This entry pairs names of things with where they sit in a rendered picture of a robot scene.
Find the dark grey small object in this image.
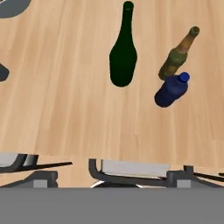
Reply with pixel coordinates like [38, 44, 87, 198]
[0, 62, 11, 83]

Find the brown olive glass bottle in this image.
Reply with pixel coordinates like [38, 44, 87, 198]
[157, 25, 201, 81]

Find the dark framed grey panel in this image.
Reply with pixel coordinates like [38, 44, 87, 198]
[88, 158, 172, 187]
[0, 152, 39, 174]

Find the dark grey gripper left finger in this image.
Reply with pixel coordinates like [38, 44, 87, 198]
[0, 170, 59, 189]

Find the blue plastic bottle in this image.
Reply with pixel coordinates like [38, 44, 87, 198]
[154, 72, 191, 109]

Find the grey round object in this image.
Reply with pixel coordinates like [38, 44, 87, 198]
[0, 0, 32, 19]

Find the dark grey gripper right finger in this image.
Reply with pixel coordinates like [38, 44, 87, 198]
[166, 164, 224, 189]

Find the thin black bar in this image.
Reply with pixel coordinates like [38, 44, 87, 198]
[28, 161, 74, 171]
[193, 171, 224, 183]

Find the dark green glass bottle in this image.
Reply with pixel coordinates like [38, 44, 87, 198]
[108, 0, 138, 88]

